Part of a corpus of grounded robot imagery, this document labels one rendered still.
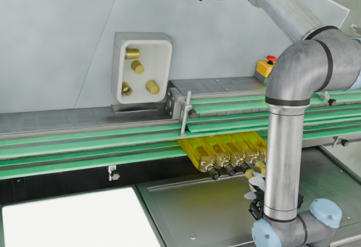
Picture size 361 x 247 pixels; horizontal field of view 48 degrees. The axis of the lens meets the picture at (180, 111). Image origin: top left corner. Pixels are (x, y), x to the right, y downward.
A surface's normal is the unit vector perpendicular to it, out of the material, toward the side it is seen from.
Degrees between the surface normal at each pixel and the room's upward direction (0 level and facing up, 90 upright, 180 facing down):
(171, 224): 90
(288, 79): 57
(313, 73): 19
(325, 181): 90
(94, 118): 90
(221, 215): 91
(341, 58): 40
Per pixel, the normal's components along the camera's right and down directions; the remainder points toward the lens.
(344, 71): 0.37, 0.36
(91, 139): 0.15, -0.87
